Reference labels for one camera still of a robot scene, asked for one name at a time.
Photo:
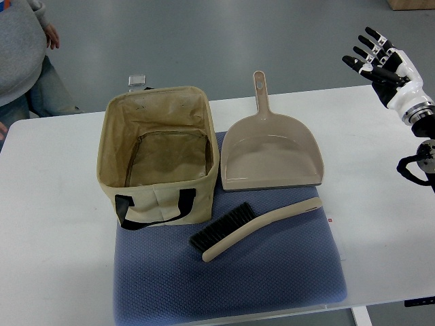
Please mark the person in grey sweater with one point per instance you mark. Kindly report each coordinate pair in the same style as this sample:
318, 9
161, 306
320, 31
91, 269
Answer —
29, 81

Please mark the beige hand broom black bristles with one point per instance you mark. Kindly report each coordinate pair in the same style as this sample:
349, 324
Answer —
241, 222

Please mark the blue textured cushion mat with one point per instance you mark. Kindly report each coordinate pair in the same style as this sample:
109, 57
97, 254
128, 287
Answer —
161, 279

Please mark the white table leg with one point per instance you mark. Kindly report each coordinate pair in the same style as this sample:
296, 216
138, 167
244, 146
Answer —
361, 316

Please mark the beige plastic dustpan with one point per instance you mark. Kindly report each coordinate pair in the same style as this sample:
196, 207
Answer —
269, 150

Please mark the small metal floor plate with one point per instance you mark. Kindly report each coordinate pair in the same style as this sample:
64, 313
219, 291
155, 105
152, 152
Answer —
136, 80

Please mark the black table control panel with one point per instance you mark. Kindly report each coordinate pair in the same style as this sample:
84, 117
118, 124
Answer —
424, 301

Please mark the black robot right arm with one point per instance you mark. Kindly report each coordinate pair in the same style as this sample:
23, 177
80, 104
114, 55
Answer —
424, 157

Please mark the wooden box corner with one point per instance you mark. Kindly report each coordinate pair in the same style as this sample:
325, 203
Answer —
403, 5

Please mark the yellow fabric bag black handles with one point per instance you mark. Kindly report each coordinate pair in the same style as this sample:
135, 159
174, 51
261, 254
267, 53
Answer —
158, 157

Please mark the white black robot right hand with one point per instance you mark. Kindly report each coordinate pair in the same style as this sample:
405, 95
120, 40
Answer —
395, 79

